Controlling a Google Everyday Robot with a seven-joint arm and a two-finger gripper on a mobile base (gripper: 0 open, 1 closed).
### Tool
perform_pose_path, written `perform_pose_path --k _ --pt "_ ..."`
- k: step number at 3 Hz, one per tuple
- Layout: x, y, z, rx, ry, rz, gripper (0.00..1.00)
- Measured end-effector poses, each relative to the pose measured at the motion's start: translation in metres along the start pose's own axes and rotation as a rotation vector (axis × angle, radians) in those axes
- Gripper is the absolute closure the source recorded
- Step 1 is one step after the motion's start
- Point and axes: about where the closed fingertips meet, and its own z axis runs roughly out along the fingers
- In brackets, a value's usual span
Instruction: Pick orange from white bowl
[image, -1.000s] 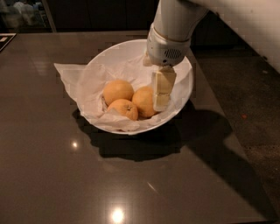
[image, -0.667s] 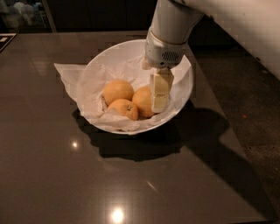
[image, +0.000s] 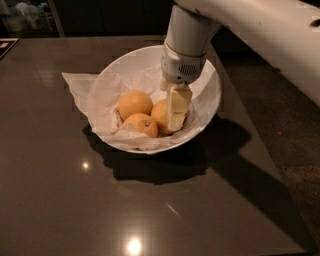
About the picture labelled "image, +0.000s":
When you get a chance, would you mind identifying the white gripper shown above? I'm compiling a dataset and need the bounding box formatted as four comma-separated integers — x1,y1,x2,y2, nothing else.
160,44,206,131

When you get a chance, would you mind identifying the orange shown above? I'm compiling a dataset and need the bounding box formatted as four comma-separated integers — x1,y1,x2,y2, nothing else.
118,91,153,121
151,99,173,135
123,113,158,138

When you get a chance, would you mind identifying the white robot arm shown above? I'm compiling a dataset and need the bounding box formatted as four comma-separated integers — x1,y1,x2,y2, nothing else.
161,0,320,105

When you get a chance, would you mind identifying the white bowl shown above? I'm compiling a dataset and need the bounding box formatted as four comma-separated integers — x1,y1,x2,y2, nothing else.
89,44,223,155

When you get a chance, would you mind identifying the white crumpled paper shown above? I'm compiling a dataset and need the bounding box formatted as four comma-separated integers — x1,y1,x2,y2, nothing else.
62,58,200,154

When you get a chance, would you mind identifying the clutter behind glass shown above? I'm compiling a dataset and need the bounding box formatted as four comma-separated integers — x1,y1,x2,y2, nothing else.
0,0,57,35

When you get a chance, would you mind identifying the black item with white label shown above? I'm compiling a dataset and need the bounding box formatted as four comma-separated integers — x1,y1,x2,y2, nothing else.
0,38,19,59

